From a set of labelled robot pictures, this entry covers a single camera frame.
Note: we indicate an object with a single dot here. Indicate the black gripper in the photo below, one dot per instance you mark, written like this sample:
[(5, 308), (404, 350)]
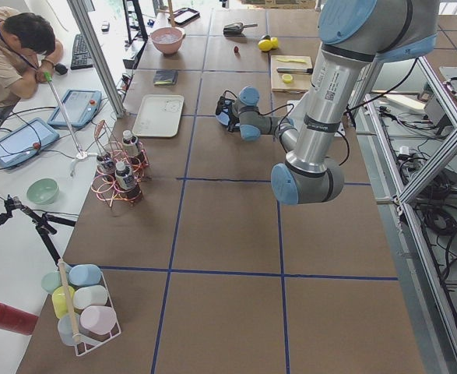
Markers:
[(228, 115)]

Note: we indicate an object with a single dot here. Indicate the blue plate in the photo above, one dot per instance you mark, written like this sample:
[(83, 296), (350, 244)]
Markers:
[(223, 118)]

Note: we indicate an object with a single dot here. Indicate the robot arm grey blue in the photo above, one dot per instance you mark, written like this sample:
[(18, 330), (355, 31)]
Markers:
[(353, 34)]

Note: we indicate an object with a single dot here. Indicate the lemon half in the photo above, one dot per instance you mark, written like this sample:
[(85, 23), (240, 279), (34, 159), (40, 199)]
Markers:
[(287, 78)]

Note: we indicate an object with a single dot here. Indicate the cream bear tray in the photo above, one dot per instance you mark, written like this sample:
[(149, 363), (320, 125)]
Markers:
[(158, 116)]

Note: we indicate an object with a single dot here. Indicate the wooden cutting board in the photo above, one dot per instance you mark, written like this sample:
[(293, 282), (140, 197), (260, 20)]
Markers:
[(301, 82)]

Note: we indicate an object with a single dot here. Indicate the whole yellow lemon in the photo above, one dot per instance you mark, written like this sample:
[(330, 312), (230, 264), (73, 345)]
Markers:
[(265, 45)]

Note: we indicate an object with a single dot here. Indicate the metal scoop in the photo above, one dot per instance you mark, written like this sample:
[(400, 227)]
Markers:
[(236, 29)]

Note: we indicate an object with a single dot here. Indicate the pink bowl with ice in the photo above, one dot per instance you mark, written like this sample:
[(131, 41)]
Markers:
[(168, 40)]

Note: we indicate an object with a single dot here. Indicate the yellow plastic knife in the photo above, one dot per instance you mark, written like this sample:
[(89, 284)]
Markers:
[(292, 60)]

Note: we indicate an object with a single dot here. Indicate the back dark drink bottle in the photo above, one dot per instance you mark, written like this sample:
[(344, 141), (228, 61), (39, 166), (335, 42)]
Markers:
[(130, 144)]

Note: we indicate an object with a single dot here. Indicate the dark drink bottle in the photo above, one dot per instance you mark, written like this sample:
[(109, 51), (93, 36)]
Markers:
[(105, 164), (126, 181), (130, 144)]

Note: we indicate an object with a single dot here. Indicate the front dark drink bottle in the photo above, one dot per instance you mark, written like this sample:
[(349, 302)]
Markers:
[(126, 181)]

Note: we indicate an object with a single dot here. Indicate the middle dark drink bottle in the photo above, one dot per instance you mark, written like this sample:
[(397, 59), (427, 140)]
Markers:
[(105, 164)]

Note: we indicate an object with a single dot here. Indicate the far blue teach pendant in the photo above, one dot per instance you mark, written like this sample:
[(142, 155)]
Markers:
[(81, 106)]

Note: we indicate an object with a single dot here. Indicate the blue teach pendant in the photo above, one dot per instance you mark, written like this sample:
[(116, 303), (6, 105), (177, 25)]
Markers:
[(81, 106), (25, 142)]

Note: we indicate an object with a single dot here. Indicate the black keyboard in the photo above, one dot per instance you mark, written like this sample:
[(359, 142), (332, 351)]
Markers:
[(81, 58)]

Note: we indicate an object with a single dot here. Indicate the white stand with pole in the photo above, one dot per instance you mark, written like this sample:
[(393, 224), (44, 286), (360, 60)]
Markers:
[(81, 153)]

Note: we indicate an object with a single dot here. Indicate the black computer mouse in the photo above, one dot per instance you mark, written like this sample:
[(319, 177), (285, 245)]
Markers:
[(61, 69)]

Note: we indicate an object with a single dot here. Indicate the near blue teach pendant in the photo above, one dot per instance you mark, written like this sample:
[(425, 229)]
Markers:
[(25, 142)]

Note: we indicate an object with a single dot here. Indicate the green bowl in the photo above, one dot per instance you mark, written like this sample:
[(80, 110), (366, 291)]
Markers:
[(43, 191)]

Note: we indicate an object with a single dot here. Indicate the seated person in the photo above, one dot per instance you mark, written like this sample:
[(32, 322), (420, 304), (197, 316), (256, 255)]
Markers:
[(28, 51)]

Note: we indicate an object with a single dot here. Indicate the black tripod with clamp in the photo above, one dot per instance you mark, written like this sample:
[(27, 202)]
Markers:
[(41, 222)]

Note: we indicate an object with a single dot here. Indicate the blue cup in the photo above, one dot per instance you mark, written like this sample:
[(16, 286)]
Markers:
[(84, 275)]

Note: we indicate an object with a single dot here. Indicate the white cup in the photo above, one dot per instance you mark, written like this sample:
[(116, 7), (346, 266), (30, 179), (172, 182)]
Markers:
[(91, 295)]

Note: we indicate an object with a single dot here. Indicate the mint green cup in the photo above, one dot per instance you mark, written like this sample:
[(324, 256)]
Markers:
[(51, 281)]

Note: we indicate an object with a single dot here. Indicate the pink cup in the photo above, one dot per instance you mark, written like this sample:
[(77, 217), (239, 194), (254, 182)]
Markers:
[(98, 319)]

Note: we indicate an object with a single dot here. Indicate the yellow cup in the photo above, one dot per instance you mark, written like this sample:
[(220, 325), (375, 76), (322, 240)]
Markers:
[(59, 302)]

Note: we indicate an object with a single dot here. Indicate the light grey cup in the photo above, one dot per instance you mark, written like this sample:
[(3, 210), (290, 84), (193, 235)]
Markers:
[(65, 331)]

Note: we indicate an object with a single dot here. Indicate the red cylinder tube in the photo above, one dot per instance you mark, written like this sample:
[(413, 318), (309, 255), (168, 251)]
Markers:
[(17, 320)]

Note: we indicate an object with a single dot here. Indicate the metal handled knife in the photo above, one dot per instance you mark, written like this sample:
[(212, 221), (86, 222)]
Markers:
[(308, 71)]

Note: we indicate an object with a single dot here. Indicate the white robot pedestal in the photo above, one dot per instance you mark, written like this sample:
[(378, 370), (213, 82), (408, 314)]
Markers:
[(341, 128)]

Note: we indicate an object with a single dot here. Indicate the black tray frame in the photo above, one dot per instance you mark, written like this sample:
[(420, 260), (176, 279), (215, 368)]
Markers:
[(185, 15)]

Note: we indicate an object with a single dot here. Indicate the copper wire bottle rack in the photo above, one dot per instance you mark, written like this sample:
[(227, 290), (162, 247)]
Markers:
[(106, 187)]

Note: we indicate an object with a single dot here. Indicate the aluminium frame post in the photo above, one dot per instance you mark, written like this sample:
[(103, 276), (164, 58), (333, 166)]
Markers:
[(85, 26)]

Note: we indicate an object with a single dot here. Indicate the white wire cup basket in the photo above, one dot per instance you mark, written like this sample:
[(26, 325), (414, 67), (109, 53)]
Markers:
[(91, 341)]

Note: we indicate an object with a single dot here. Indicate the wooden basket handle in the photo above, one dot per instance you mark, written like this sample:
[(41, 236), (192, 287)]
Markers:
[(76, 335)]

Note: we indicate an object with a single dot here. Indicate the right aluminium frame rail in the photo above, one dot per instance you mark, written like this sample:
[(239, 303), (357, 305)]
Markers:
[(408, 131)]

